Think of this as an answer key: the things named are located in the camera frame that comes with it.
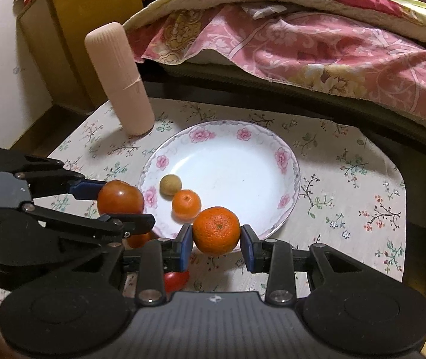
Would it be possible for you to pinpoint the large red tomato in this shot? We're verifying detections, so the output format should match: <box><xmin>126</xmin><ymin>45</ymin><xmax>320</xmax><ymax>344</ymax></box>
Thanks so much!
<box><xmin>97</xmin><ymin>180</ymin><xmax>145</xmax><ymax>215</ymax></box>

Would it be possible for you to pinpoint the small mandarin orange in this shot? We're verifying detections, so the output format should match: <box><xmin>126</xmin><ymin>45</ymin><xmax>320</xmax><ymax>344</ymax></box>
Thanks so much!
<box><xmin>171</xmin><ymin>189</ymin><xmax>202</xmax><ymax>222</ymax></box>

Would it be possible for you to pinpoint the white cloth piece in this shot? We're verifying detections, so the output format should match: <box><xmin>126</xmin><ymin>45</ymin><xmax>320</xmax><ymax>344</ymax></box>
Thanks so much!
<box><xmin>242</xmin><ymin>3</ymin><xmax>287</xmax><ymax>20</ymax></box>

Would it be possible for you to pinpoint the dark bed frame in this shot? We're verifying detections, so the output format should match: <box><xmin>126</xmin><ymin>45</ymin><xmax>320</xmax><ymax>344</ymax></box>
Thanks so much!
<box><xmin>138</xmin><ymin>58</ymin><xmax>426</xmax><ymax>158</ymax></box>

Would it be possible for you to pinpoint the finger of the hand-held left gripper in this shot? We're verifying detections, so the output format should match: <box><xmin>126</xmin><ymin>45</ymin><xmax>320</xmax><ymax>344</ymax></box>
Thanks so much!
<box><xmin>20</xmin><ymin>201</ymin><xmax>156</xmax><ymax>249</ymax></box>
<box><xmin>0</xmin><ymin>147</ymin><xmax>107</xmax><ymax>200</ymax></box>

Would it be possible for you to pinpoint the pink ribbed tumbler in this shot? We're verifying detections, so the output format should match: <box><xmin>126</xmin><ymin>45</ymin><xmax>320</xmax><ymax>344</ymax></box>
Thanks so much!
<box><xmin>84</xmin><ymin>22</ymin><xmax>156</xmax><ymax>136</ymax></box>

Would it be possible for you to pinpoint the orange tomato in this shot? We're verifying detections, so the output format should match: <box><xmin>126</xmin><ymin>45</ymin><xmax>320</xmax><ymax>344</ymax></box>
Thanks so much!
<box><xmin>127</xmin><ymin>232</ymin><xmax>154</xmax><ymax>249</ymax></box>

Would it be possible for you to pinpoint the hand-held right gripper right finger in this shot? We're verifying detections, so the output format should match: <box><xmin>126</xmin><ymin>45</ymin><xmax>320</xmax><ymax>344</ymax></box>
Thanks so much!
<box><xmin>241</xmin><ymin>224</ymin><xmax>364</xmax><ymax>305</ymax></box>

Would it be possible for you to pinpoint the red cherry tomato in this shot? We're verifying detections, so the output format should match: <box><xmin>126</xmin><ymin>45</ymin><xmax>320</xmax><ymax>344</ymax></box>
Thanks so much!
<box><xmin>164</xmin><ymin>269</ymin><xmax>190</xmax><ymax>293</ymax></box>

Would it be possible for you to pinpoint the yellow wooden cabinet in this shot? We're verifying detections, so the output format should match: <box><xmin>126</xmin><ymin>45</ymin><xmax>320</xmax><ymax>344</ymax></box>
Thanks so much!
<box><xmin>16</xmin><ymin>0</ymin><xmax>184</xmax><ymax>112</ymax></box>

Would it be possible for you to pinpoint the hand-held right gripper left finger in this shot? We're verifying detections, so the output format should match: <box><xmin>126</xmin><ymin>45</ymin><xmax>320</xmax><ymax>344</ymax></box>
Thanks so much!
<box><xmin>71</xmin><ymin>223</ymin><xmax>194</xmax><ymax>305</ymax></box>

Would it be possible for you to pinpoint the floral tablecloth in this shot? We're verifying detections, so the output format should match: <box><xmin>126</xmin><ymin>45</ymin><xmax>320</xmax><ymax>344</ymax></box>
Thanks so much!
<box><xmin>46</xmin><ymin>97</ymin><xmax>406</xmax><ymax>296</ymax></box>

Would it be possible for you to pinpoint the large mandarin orange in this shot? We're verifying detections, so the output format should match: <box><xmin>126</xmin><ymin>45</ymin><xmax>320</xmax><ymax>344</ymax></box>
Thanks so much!
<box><xmin>192</xmin><ymin>207</ymin><xmax>241</xmax><ymax>255</ymax></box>

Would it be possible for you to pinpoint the pink floral bedsheet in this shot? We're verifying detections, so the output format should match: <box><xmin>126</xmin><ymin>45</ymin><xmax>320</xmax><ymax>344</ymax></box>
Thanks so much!
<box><xmin>138</xmin><ymin>4</ymin><xmax>426</xmax><ymax>130</ymax></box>

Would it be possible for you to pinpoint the brown longan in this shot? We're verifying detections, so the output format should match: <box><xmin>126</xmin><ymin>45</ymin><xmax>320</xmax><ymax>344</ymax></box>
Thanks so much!
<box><xmin>160</xmin><ymin>174</ymin><xmax>182</xmax><ymax>197</ymax></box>

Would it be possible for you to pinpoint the white floral plate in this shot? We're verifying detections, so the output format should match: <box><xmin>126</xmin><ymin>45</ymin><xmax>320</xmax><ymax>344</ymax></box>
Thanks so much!
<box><xmin>138</xmin><ymin>120</ymin><xmax>301</xmax><ymax>241</ymax></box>

